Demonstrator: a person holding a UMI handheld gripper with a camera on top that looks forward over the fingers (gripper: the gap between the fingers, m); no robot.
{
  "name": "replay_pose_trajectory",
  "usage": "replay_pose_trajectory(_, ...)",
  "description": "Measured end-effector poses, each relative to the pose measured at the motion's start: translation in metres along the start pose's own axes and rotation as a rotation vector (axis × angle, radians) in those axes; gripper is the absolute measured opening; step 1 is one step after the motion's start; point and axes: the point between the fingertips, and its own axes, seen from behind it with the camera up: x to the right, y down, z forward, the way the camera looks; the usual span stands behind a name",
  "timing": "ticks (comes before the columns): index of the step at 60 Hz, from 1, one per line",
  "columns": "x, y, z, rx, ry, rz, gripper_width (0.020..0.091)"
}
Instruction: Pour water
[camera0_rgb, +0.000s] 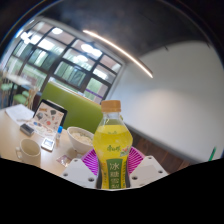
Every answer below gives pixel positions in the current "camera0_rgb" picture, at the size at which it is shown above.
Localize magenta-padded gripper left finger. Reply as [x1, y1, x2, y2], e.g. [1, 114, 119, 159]
[60, 148, 100, 189]

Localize white mug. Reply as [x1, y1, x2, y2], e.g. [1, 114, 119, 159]
[15, 138, 42, 168]

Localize green upholstered bench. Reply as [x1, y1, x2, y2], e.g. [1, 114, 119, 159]
[39, 81, 105, 135]

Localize small square white device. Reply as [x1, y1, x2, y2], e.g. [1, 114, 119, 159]
[40, 137, 56, 152]

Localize wooden chairs with green seats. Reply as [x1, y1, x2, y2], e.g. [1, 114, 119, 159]
[0, 71, 38, 111]

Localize long linear ceiling light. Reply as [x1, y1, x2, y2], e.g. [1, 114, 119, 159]
[82, 29, 154, 79]

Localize white paper sheet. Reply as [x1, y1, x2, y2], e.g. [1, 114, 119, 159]
[4, 103, 35, 126]

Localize small blue-capped bottle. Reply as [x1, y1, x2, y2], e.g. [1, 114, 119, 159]
[55, 125, 64, 140]

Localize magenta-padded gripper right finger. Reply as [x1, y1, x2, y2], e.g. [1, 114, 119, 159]
[126, 146, 169, 190]

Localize light wooden dining table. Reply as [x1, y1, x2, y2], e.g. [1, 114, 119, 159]
[0, 71, 31, 88]

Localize black-framed tablet with pictures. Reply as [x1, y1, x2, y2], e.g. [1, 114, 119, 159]
[32, 98, 69, 134]

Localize white bowl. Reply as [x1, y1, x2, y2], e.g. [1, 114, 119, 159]
[66, 126, 95, 155]

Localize yellow drink bottle orange cap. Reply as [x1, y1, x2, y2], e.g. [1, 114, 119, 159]
[92, 99, 134, 190]

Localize large dark-framed window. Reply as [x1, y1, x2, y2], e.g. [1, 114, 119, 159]
[3, 21, 123, 104]

